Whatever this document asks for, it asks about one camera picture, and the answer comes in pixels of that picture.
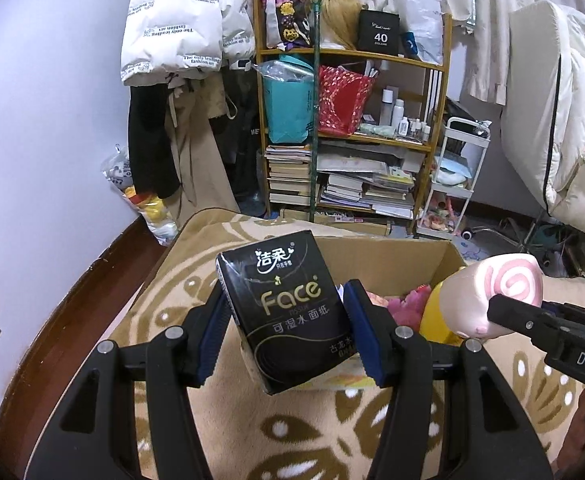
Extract yellow plush toy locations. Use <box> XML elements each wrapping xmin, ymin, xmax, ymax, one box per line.
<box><xmin>419</xmin><ymin>283</ymin><xmax>463</xmax><ymax>347</ymax></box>

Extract right pile of books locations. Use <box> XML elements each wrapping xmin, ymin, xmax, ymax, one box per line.
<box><xmin>316</xmin><ymin>140</ymin><xmax>425</xmax><ymax>220</ymax></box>

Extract magenta plush bear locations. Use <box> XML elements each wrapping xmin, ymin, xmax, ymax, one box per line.
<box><xmin>367</xmin><ymin>284</ymin><xmax>431</xmax><ymax>332</ymax></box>

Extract blonde wig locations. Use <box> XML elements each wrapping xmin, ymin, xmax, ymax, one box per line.
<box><xmin>309</xmin><ymin>0</ymin><xmax>367</xmax><ymax>50</ymax></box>

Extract teal bag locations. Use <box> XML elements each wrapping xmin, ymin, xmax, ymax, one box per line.
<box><xmin>258</xmin><ymin>55</ymin><xmax>314</xmax><ymax>144</ymax></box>

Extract red patterned gift bag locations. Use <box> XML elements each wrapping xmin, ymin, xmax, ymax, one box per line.
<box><xmin>318</xmin><ymin>65</ymin><xmax>375</xmax><ymax>136</ymax></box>

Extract white plastic package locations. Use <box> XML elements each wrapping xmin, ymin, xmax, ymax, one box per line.
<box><xmin>401</xmin><ymin>0</ymin><xmax>443</xmax><ymax>65</ymax></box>

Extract white puffer jacket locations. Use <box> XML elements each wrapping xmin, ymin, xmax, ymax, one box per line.
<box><xmin>120</xmin><ymin>0</ymin><xmax>256</xmax><ymax>88</ymax></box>

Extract flat cardboard box on floor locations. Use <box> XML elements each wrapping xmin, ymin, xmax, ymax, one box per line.
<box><xmin>279</xmin><ymin>208</ymin><xmax>392</xmax><ymax>236</ymax></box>

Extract left stack of books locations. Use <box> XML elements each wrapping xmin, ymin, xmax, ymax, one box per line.
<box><xmin>264</xmin><ymin>144</ymin><xmax>312</xmax><ymax>207</ymax></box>

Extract open cardboard box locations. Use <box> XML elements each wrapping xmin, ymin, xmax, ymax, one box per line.
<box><xmin>223</xmin><ymin>230</ymin><xmax>463</xmax><ymax>391</ymax></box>

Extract black hanging garment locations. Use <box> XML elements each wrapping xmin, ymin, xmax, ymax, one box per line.
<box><xmin>128</xmin><ymin>84</ymin><xmax>181</xmax><ymax>198</ymax></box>

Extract chair base with wheels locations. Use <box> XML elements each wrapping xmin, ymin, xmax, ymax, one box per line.
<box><xmin>460</xmin><ymin>214</ymin><xmax>579</xmax><ymax>278</ymax></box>

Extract green pole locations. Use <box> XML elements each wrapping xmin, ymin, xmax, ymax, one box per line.
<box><xmin>309</xmin><ymin>0</ymin><xmax>323</xmax><ymax>222</ymax></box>

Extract wooden bookshelf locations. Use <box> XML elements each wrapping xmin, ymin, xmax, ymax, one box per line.
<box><xmin>253</xmin><ymin>0</ymin><xmax>454</xmax><ymax>234</ymax></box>

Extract black pink cartoon bag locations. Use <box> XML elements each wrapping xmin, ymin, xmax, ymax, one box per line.
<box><xmin>261</xmin><ymin>0</ymin><xmax>312</xmax><ymax>51</ymax></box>

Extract white rolling cart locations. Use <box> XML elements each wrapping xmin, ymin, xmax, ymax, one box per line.
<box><xmin>416</xmin><ymin>117</ymin><xmax>492</xmax><ymax>240</ymax></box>

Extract plastic bag with yellow toys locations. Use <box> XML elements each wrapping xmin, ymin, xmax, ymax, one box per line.
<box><xmin>102</xmin><ymin>145</ymin><xmax>178</xmax><ymax>246</ymax></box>

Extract black Face tissue pack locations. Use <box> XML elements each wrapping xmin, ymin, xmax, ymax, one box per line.
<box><xmin>215</xmin><ymin>230</ymin><xmax>356</xmax><ymax>396</ymax></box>

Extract black box marked 40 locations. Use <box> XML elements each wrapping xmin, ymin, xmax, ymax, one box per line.
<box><xmin>356</xmin><ymin>10</ymin><xmax>399</xmax><ymax>55</ymax></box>

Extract cream folded mattress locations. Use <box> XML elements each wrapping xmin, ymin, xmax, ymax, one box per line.
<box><xmin>501</xmin><ymin>0</ymin><xmax>585</xmax><ymax>234</ymax></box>

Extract pink swirl roll plush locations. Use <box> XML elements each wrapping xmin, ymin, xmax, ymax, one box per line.
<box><xmin>440</xmin><ymin>254</ymin><xmax>543</xmax><ymax>340</ymax></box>

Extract beige trench coat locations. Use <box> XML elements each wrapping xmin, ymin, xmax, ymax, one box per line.
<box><xmin>163</xmin><ymin>73</ymin><xmax>238</xmax><ymax>228</ymax></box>

